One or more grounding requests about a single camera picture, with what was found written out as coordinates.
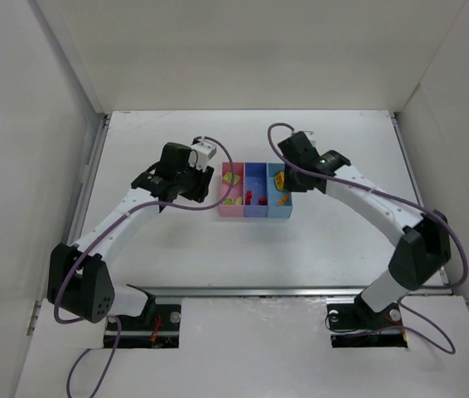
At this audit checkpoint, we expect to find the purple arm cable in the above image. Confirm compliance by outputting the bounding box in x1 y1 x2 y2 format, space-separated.
54 135 236 398
267 122 469 354

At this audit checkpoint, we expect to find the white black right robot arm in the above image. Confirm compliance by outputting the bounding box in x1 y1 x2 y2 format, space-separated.
278 132 451 320

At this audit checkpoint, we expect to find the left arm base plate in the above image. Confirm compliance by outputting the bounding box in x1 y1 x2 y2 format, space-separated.
117 298 181 349

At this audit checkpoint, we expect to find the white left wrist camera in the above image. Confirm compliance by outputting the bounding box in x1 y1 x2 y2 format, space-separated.
188 137 217 172

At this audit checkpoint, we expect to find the dark blue plastic bin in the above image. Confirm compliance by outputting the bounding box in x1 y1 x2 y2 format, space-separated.
244 163 268 218

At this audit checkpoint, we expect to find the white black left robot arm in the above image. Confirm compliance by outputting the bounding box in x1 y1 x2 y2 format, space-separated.
47 138 217 323

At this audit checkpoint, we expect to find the pink plastic bin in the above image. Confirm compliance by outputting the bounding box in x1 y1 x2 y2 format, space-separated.
219 163 244 217

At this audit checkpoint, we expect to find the aluminium front rail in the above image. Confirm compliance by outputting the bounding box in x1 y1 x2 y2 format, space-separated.
109 283 453 298

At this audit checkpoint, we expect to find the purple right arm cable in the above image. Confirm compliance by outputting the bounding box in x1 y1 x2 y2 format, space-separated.
267 122 469 354

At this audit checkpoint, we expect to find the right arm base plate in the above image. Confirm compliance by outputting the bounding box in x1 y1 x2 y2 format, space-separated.
325 303 408 348

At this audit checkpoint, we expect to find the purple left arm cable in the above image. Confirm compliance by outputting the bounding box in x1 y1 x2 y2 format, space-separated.
54 135 236 398

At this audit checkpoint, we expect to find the light blue plastic bin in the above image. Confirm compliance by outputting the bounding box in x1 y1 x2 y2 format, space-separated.
266 163 293 219

